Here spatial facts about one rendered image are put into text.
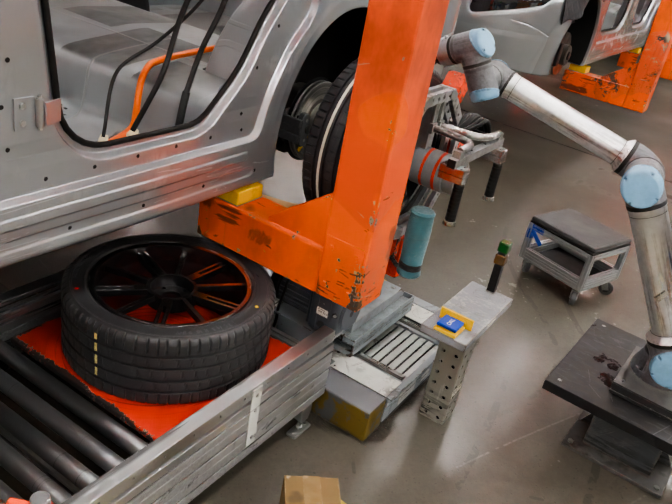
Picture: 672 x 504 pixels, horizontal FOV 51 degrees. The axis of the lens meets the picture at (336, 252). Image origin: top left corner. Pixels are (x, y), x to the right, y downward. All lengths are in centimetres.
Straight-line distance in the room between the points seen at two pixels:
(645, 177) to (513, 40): 293
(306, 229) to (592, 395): 114
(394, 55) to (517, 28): 315
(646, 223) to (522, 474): 97
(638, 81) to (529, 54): 119
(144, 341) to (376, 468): 92
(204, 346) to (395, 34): 100
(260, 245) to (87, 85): 86
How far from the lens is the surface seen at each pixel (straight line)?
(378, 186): 204
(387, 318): 294
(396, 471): 249
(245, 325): 212
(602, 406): 260
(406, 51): 193
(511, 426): 285
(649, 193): 227
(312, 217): 223
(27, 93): 176
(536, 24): 510
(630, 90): 607
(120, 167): 200
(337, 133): 238
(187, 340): 204
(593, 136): 240
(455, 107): 267
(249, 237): 239
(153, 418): 214
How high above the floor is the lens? 169
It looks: 27 degrees down
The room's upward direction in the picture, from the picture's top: 11 degrees clockwise
